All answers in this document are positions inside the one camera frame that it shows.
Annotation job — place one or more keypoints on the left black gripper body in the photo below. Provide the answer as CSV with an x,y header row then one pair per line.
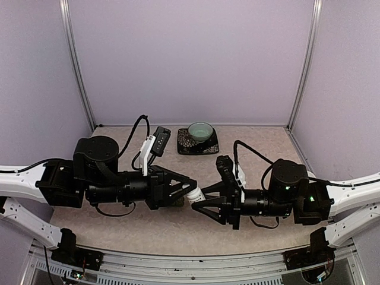
x,y
155,200

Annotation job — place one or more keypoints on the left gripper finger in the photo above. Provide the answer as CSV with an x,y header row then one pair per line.
x,y
169,175
184,189

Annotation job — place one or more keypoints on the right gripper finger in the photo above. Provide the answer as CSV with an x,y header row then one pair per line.
x,y
221,188
218,209

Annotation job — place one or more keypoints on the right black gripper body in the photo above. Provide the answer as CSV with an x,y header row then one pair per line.
x,y
234,206

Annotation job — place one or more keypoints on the green three-compartment pill box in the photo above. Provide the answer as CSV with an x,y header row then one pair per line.
x,y
179,202

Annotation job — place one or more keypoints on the white pill bottle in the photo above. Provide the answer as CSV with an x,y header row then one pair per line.
x,y
195,195

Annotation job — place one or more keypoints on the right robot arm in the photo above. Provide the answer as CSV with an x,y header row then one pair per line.
x,y
292,191

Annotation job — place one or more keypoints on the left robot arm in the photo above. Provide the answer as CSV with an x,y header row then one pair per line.
x,y
92,175

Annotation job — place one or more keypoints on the black floral square plate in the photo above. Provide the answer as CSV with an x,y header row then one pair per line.
x,y
187,146

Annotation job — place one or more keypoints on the celadon green bowl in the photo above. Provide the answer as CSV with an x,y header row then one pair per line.
x,y
200,131

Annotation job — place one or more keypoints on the light blue mug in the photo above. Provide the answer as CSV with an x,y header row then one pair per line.
x,y
311,175

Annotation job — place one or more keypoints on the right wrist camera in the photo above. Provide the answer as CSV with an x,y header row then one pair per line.
x,y
226,168

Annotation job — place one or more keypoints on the front aluminium rail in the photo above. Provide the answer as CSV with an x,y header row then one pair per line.
x,y
128,268

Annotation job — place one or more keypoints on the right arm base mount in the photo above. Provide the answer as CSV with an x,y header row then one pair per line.
x,y
318,251

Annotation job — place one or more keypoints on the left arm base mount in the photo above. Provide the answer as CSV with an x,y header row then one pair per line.
x,y
77,255

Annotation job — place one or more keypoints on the right aluminium frame post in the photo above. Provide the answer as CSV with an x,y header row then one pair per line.
x,y
307,62

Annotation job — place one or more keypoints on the aluminium frame post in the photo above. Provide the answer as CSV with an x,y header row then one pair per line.
x,y
75,63
307,62

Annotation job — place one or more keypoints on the left aluminium frame post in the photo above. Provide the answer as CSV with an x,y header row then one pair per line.
x,y
75,63

